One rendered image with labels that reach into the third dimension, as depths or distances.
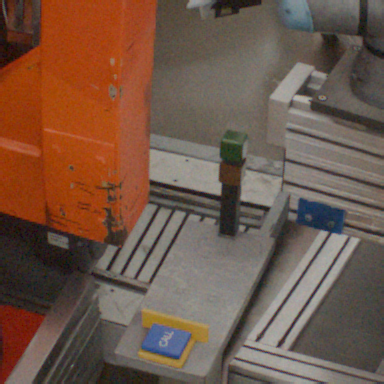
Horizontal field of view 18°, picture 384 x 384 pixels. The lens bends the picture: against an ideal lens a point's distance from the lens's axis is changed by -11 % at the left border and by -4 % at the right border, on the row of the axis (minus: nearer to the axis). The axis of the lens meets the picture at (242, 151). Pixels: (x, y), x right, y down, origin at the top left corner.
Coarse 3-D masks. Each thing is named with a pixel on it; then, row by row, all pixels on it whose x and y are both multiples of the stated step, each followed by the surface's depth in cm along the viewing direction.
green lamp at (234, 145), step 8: (224, 136) 230; (232, 136) 230; (240, 136) 230; (224, 144) 229; (232, 144) 229; (240, 144) 228; (224, 152) 230; (232, 152) 229; (240, 152) 229; (232, 160) 230; (240, 160) 230
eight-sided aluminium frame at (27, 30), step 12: (12, 0) 235; (24, 0) 234; (36, 0) 236; (12, 12) 236; (36, 12) 237; (12, 24) 238; (24, 24) 238; (36, 24) 239; (12, 36) 239; (24, 36) 239; (36, 36) 240; (24, 48) 246
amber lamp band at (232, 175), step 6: (222, 162) 232; (246, 162) 234; (222, 168) 232; (228, 168) 231; (234, 168) 231; (240, 168) 231; (222, 174) 232; (228, 174) 232; (234, 174) 232; (240, 174) 232; (222, 180) 233; (228, 180) 233; (234, 180) 232; (240, 180) 233
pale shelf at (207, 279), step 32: (192, 224) 243; (192, 256) 235; (224, 256) 236; (256, 256) 236; (160, 288) 227; (192, 288) 228; (224, 288) 228; (192, 320) 220; (224, 320) 220; (128, 352) 211; (192, 352) 212
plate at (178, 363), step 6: (192, 342) 213; (186, 348) 212; (138, 354) 209; (144, 354) 209; (150, 354) 210; (156, 354) 210; (186, 354) 210; (150, 360) 209; (156, 360) 209; (162, 360) 209; (168, 360) 209; (174, 360) 209; (180, 360) 209; (174, 366) 208; (180, 366) 208
